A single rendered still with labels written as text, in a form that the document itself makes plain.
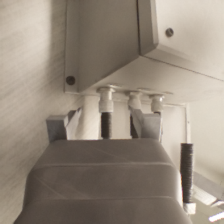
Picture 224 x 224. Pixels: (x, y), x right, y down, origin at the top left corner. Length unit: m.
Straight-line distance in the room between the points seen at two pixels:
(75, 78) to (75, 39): 0.05
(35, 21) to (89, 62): 0.08
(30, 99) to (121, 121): 0.11
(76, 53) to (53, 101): 0.06
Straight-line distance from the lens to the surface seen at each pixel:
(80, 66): 0.19
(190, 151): 0.27
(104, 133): 0.15
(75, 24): 0.22
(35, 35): 0.20
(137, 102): 0.17
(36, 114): 0.17
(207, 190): 5.11
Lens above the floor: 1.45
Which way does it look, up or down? 27 degrees up
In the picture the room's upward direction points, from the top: 44 degrees clockwise
